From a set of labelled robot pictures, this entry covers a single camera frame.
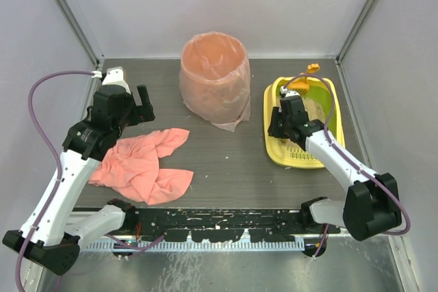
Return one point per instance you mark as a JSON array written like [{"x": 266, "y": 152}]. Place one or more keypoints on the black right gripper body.
[{"x": 293, "y": 103}]

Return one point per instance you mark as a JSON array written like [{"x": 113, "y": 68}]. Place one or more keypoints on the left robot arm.
[{"x": 45, "y": 238}]

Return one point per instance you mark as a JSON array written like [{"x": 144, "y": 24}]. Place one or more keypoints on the white slotted cable duct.
[{"x": 243, "y": 245}]

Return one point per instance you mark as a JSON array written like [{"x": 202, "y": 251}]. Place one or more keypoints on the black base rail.
[{"x": 218, "y": 225}]

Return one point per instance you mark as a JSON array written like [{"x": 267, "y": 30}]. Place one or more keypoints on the bin with pink bag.
[{"x": 215, "y": 79}]

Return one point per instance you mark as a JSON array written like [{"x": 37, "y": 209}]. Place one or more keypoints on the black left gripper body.
[{"x": 141, "y": 110}]

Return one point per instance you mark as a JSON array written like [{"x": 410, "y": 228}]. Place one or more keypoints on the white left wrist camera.
[{"x": 116, "y": 76}]

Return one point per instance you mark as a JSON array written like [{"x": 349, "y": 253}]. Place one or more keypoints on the pink cloth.
[{"x": 132, "y": 168}]

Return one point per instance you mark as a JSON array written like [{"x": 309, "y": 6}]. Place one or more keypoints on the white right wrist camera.
[{"x": 286, "y": 92}]

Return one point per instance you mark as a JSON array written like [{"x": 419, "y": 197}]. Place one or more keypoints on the beige cat litter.
[{"x": 315, "y": 112}]

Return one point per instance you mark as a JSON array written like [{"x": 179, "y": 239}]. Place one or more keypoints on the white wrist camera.
[
  {"x": 286, "y": 92},
  {"x": 116, "y": 76}
]

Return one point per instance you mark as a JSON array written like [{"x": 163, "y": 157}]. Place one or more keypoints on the orange litter scoop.
[{"x": 301, "y": 85}]

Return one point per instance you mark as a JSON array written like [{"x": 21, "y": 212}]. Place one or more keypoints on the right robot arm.
[{"x": 371, "y": 206}]

